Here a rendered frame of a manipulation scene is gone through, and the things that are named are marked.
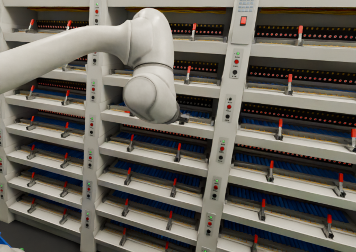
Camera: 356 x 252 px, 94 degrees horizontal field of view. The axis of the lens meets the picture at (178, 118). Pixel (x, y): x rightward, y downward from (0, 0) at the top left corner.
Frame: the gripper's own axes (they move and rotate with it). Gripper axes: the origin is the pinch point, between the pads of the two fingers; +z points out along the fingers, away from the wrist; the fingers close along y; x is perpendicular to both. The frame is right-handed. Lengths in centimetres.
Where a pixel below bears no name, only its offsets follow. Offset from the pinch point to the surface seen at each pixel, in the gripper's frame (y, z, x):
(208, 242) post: 22, 21, -56
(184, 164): 4.3, 11.9, -20.5
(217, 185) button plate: 21.4, 13.1, -26.7
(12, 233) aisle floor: -103, 25, -90
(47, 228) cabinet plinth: -85, 33, -85
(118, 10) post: -45, 3, 55
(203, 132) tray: 10.9, 7.7, -3.5
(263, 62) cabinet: 35, 17, 38
